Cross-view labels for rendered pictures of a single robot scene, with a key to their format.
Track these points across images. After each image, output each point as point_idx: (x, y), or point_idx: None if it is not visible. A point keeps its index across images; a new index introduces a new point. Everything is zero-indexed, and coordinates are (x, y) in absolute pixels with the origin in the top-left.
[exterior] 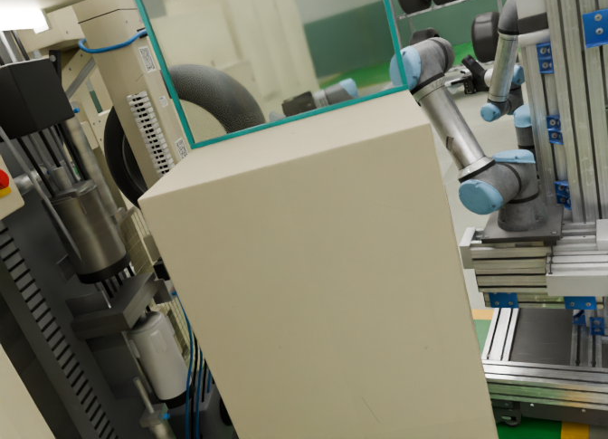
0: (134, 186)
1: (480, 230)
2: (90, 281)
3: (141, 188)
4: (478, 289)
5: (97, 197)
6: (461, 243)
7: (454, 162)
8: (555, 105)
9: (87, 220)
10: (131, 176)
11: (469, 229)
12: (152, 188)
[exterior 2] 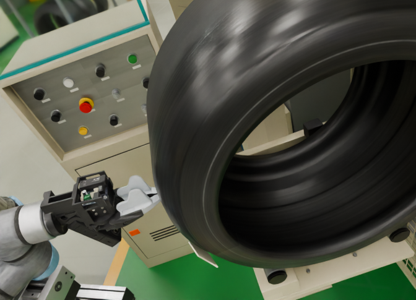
0: (351, 82)
1: (36, 292)
2: None
3: (353, 95)
4: (79, 284)
5: None
6: (59, 270)
7: (4, 202)
8: None
9: None
10: (359, 72)
11: (43, 297)
12: None
